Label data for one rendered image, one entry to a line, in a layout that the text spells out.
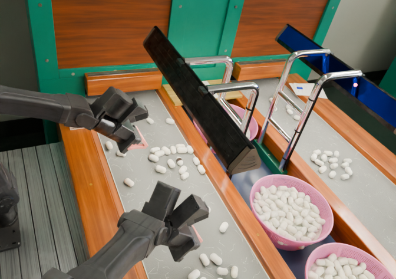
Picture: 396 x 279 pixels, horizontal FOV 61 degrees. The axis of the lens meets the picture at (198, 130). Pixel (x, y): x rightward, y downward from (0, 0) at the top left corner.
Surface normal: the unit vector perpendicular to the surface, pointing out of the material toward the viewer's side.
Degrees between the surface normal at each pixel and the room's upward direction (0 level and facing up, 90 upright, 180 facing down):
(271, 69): 90
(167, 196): 40
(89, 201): 0
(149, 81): 90
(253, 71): 90
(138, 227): 25
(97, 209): 0
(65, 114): 87
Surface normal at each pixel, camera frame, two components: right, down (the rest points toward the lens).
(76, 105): 0.47, -0.79
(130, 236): 0.30, -0.92
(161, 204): -0.11, -0.25
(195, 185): 0.17, -0.77
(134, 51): 0.41, 0.62
